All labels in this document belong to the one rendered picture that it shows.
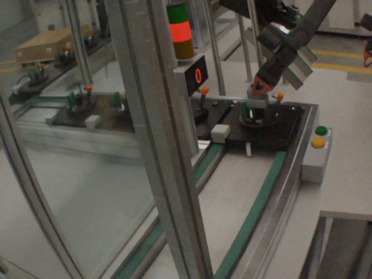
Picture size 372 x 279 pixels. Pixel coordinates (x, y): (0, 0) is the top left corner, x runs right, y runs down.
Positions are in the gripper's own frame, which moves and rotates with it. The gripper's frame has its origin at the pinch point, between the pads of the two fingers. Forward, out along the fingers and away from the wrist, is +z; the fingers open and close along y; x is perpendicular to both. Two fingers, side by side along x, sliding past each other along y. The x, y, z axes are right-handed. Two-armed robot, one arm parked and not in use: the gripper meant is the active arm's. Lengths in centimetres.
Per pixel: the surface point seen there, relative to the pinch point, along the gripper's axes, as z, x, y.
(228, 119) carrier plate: 14.8, -0.6, 0.7
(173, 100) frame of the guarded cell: -43, -10, 83
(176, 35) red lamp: -10.9, -25.3, 21.7
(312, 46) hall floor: 100, 42, -355
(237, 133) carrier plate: 11.1, 3.7, 8.5
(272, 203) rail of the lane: -0.5, 18.8, 36.4
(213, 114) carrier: 18.7, -5.1, -1.4
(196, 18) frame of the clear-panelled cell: 37, -44, -86
